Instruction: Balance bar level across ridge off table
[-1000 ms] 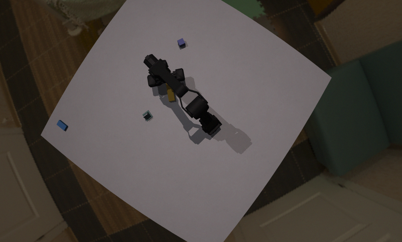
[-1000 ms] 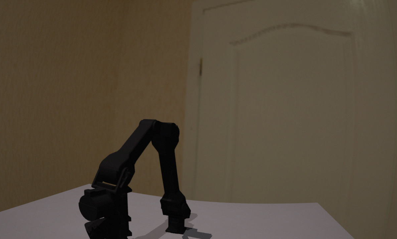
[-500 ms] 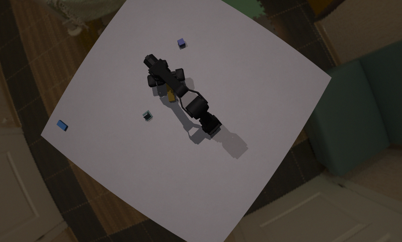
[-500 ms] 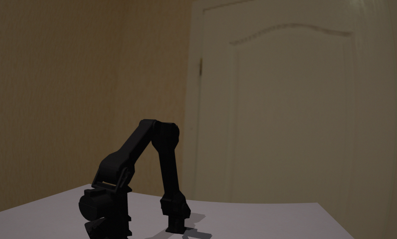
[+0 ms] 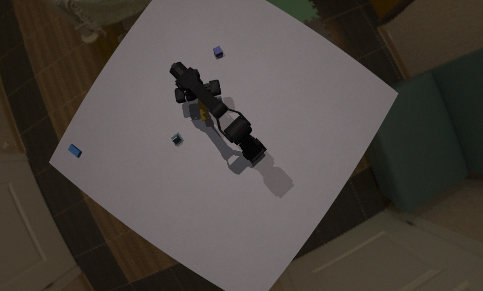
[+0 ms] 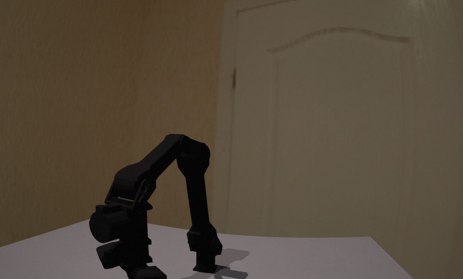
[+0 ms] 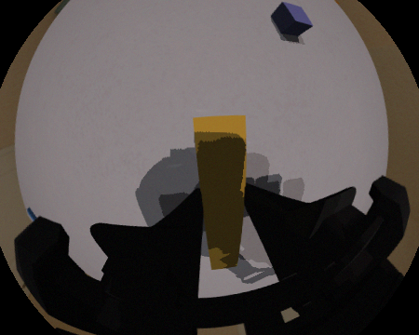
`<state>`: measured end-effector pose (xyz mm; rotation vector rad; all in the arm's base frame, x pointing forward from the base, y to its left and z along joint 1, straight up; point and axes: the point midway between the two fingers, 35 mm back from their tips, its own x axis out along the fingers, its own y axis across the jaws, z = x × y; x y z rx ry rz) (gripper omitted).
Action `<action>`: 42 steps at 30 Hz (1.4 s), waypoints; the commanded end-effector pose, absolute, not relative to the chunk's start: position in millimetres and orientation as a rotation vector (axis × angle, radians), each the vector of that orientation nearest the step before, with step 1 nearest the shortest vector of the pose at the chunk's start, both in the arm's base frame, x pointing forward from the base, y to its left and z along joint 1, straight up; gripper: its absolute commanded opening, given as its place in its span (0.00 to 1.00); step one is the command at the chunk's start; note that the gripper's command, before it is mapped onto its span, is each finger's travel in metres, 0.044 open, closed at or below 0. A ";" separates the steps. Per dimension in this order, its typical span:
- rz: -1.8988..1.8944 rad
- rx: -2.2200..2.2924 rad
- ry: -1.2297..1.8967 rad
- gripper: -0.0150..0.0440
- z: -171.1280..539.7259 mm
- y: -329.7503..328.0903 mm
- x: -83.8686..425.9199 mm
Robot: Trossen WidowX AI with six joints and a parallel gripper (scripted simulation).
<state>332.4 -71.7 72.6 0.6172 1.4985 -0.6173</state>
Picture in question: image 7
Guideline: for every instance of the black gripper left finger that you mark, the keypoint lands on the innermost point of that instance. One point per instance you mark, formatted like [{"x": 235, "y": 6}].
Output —
[{"x": 175, "y": 241}]

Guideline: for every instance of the yellow bar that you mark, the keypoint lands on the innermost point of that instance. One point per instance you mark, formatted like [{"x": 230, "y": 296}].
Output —
[{"x": 221, "y": 150}]

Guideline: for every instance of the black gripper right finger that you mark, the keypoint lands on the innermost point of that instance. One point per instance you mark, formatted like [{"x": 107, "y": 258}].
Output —
[{"x": 287, "y": 226}]

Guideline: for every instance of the blue rectangular block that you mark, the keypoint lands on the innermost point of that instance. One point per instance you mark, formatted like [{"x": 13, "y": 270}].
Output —
[{"x": 31, "y": 214}]

